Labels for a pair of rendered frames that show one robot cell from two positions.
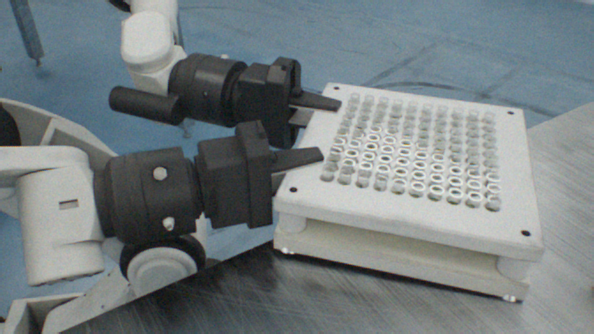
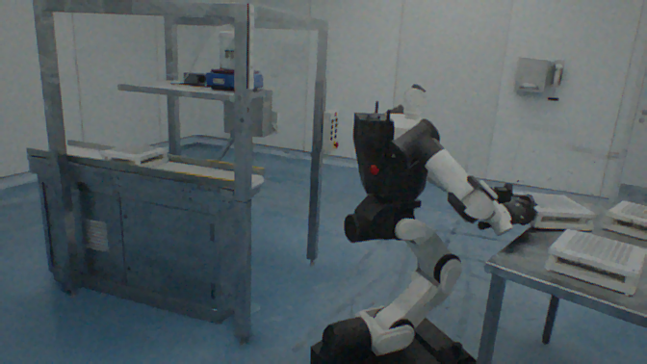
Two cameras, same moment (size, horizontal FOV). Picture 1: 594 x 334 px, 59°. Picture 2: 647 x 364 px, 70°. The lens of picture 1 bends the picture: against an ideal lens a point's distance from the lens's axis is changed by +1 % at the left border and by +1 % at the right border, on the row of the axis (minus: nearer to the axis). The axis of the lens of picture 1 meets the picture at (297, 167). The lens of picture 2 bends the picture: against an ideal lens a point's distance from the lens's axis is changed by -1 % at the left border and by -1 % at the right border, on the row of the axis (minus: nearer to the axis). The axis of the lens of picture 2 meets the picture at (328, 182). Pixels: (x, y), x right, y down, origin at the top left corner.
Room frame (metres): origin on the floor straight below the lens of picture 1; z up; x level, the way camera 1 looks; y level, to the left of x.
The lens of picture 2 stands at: (-0.96, 1.34, 1.45)
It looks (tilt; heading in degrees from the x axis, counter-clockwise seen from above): 16 degrees down; 341
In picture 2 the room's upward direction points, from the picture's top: 3 degrees clockwise
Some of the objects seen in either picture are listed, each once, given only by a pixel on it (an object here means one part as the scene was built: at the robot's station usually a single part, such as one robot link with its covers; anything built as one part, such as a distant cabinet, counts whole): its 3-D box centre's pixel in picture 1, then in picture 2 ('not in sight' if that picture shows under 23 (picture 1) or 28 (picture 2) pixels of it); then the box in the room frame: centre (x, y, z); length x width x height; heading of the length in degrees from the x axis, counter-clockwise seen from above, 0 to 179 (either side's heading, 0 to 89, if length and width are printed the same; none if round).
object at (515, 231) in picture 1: (412, 155); (551, 204); (0.46, -0.13, 0.88); 0.25 x 0.24 x 0.02; 75
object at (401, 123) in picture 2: not in sight; (392, 151); (0.64, 0.54, 1.08); 0.34 x 0.30 x 0.36; 165
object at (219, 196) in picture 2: not in sight; (141, 174); (1.63, 1.52, 0.74); 1.30 x 0.29 x 0.10; 53
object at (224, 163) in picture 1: (208, 186); (518, 212); (0.40, 0.09, 0.89); 0.12 x 0.10 x 0.13; 107
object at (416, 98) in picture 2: not in sight; (413, 100); (0.62, 0.48, 1.28); 0.10 x 0.07 x 0.09; 165
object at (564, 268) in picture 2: not in sight; (595, 265); (0.05, 0.07, 0.83); 0.24 x 0.24 x 0.02; 33
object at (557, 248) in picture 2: not in sight; (598, 250); (0.05, 0.07, 0.88); 0.25 x 0.24 x 0.02; 123
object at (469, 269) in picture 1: (405, 188); (548, 216); (0.46, -0.12, 0.84); 0.24 x 0.24 x 0.02; 75
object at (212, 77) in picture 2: not in sight; (236, 79); (1.33, 1.06, 1.28); 0.21 x 0.20 x 0.09; 143
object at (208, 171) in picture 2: not in sight; (141, 169); (1.63, 1.52, 0.77); 1.35 x 0.25 x 0.05; 53
